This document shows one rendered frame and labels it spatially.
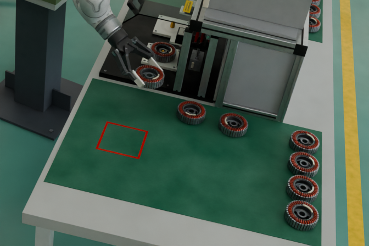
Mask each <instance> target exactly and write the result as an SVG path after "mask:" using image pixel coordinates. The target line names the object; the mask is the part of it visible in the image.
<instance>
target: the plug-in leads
mask: <svg viewBox="0 0 369 246"><path fill-rule="evenodd" d="M198 38H199V32H197V33H196V35H195V38H194V39H195V40H194V43H197V39H198ZM204 38H205V33H202V36H201V39H200V43H203V40H204ZM209 42H210V40H207V41H206V46H209Z"/></svg>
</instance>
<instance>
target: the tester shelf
mask: <svg viewBox="0 0 369 246"><path fill-rule="evenodd" d="M203 1H204V0H197V2H196V4H195V7H194V11H193V14H192V18H191V22H190V25H189V30H191V31H196V32H201V33H205V34H208V35H213V36H218V37H222V38H227V39H230V40H235V41H239V42H244V43H248V44H253V45H256V46H260V47H265V48H269V49H274V50H277V51H282V52H286V53H291V54H295V55H299V56H302V57H304V56H305V55H306V51H307V49H308V36H309V12H308V14H307V18H306V21H305V24H304V27H303V29H297V28H294V27H290V26H285V25H281V24H276V23H271V22H268V21H263V20H259V19H254V18H250V17H247V16H242V15H238V14H233V13H228V12H224V11H220V10H216V9H211V8H205V7H202V6H203Z"/></svg>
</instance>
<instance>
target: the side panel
mask: <svg viewBox="0 0 369 246"><path fill-rule="evenodd" d="M304 58H305V57H302V56H299V55H295V54H291V53H286V52H282V51H277V50H274V49H269V48H265V47H260V46H256V45H253V44H248V43H244V42H239V41H235V40H231V41H230V46H229V49H228V53H227V57H226V62H225V66H224V69H223V73H222V78H221V82H220V86H219V90H218V93H217V97H216V102H215V107H219V108H222V109H227V110H231V111H236V112H239V113H243V114H248V115H252V116H257V117H260V118H264V119H269V120H273V121H280V122H283V120H284V117H285V114H286V111H287V108H288V105H289V102H290V99H291V96H292V93H293V90H294V87H295V84H296V81H297V78H298V75H299V72H300V69H301V66H302V63H303V61H304Z"/></svg>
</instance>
